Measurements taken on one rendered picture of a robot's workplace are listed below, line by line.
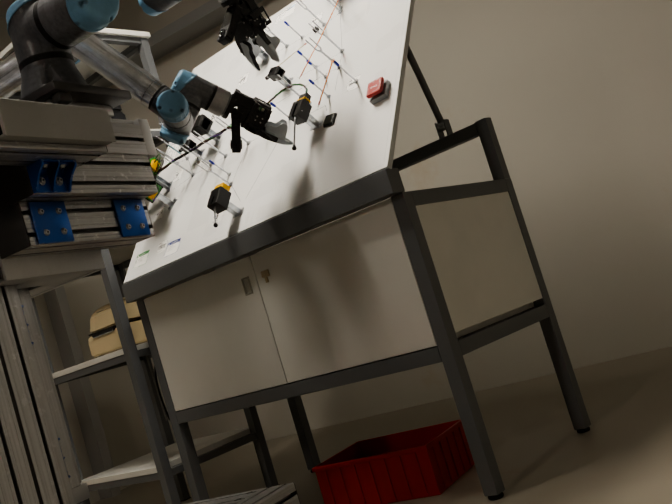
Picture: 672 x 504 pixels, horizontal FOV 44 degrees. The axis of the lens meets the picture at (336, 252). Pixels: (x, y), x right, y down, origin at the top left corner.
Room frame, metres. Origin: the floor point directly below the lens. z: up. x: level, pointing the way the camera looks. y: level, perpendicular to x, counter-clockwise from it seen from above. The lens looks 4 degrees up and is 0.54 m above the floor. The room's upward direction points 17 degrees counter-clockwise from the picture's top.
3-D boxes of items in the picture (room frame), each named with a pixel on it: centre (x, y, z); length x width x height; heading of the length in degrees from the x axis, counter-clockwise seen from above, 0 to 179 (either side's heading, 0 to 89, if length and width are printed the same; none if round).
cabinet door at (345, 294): (2.27, 0.03, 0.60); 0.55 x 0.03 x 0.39; 51
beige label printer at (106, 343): (3.07, 0.80, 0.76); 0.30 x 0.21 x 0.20; 144
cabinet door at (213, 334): (2.62, 0.46, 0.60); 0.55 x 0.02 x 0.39; 51
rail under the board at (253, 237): (2.43, 0.26, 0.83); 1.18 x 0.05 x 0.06; 51
